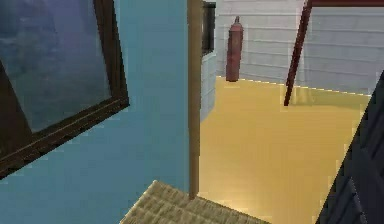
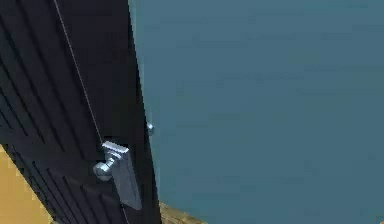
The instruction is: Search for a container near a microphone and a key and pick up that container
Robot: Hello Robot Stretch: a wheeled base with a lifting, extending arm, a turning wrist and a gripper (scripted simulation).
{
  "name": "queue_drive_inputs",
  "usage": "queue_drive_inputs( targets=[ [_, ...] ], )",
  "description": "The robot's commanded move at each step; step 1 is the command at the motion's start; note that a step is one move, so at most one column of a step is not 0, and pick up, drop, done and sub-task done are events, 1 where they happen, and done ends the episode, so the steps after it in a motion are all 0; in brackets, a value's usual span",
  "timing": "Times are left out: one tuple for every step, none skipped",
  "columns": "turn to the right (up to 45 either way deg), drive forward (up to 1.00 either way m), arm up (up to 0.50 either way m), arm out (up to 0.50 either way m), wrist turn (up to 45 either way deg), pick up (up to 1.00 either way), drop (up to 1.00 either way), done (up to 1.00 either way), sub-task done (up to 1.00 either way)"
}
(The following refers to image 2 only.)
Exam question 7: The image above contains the black panelled room door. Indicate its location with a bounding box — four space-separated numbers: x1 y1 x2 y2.
0 0 163 224

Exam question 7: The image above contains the silver door knob handle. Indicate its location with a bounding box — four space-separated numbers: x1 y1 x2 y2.
92 140 143 211

